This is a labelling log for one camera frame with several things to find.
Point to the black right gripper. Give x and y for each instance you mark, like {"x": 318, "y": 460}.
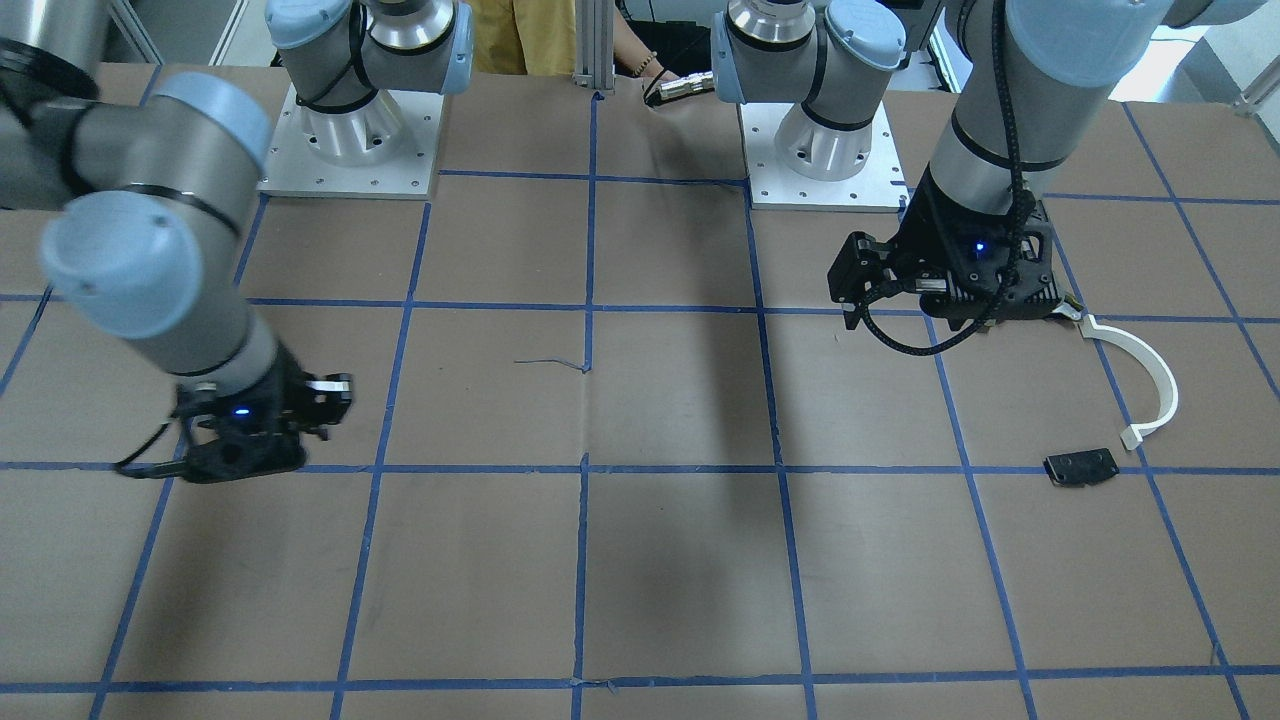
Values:
{"x": 272, "y": 384}

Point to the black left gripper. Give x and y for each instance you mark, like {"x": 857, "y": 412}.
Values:
{"x": 925, "y": 232}

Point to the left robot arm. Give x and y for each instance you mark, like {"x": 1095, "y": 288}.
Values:
{"x": 1040, "y": 72}

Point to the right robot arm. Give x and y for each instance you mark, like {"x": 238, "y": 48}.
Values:
{"x": 150, "y": 201}

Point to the small black flat part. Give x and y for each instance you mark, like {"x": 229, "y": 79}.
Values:
{"x": 1081, "y": 468}

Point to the person in yellow shirt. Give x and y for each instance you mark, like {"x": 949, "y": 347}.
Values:
{"x": 539, "y": 38}

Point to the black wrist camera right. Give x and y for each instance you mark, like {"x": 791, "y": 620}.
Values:
{"x": 325, "y": 401}

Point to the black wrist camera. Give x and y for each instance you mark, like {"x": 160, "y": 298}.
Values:
{"x": 325, "y": 401}
{"x": 860, "y": 275}

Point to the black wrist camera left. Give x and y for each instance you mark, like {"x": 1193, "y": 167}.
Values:
{"x": 860, "y": 275}

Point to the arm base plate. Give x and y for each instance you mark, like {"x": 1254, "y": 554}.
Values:
{"x": 825, "y": 170}
{"x": 385, "y": 151}

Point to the aluminium frame post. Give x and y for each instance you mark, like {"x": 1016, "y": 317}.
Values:
{"x": 593, "y": 67}

